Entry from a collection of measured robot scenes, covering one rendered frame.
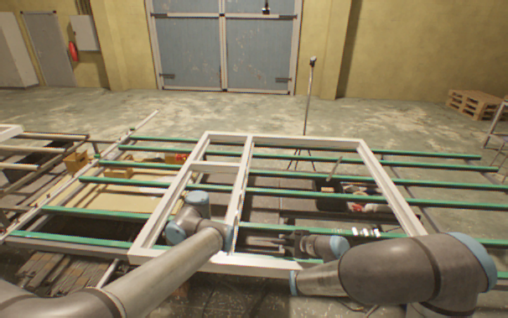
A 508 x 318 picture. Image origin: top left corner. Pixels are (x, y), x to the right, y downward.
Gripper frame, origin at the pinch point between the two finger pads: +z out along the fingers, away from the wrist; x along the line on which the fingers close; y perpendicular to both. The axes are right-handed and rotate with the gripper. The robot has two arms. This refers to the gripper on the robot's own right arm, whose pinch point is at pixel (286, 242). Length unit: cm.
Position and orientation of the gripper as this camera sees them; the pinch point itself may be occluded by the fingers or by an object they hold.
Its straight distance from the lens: 131.3
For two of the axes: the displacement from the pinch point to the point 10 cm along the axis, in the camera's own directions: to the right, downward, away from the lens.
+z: -5.6, 1.9, 8.0
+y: -8.2, -2.2, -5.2
